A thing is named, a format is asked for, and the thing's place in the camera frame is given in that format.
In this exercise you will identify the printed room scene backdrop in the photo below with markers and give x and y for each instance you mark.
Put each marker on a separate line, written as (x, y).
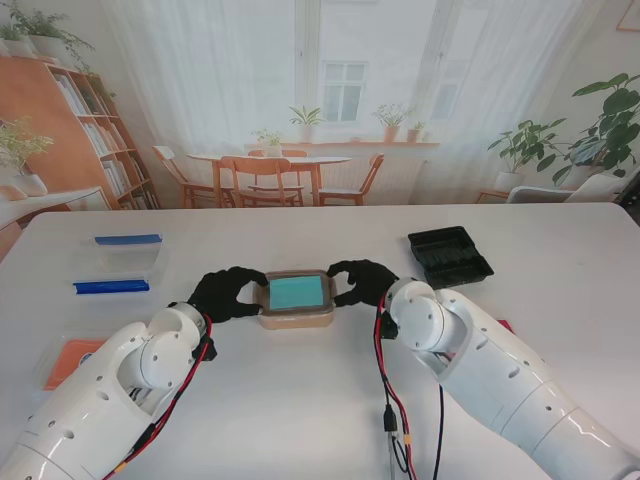
(350, 50)

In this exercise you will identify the red container lid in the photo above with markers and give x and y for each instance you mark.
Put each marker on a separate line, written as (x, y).
(505, 326)

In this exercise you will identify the black equipment piece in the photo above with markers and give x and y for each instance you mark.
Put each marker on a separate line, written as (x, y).
(631, 195)

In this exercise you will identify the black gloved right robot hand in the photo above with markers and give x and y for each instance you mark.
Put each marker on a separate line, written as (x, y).
(370, 282)

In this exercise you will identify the brown paper food container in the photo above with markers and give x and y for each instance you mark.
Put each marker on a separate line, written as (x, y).
(295, 321)

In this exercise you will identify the clear lid with orange label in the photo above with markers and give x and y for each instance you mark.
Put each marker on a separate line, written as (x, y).
(70, 360)

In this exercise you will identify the clear container with blue clips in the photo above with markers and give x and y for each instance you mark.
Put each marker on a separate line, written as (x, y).
(120, 265)

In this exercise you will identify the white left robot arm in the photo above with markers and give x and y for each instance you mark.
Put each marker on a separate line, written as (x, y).
(100, 400)

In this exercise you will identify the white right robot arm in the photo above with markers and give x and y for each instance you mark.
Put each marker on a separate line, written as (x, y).
(500, 380)

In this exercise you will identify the clear lid with teal label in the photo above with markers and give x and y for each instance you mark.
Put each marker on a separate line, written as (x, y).
(295, 292)

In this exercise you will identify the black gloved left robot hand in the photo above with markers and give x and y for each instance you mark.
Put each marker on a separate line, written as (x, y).
(220, 295)

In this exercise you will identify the black plastic tray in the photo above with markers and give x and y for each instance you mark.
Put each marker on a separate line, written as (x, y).
(447, 255)

